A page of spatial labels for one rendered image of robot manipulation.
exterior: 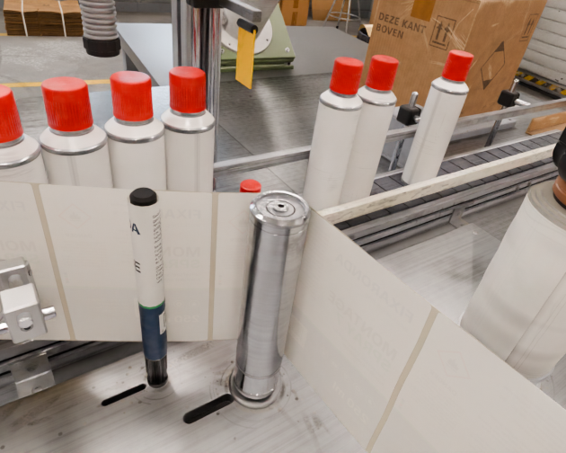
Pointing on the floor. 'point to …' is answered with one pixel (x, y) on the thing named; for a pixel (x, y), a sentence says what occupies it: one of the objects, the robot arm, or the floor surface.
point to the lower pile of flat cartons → (43, 18)
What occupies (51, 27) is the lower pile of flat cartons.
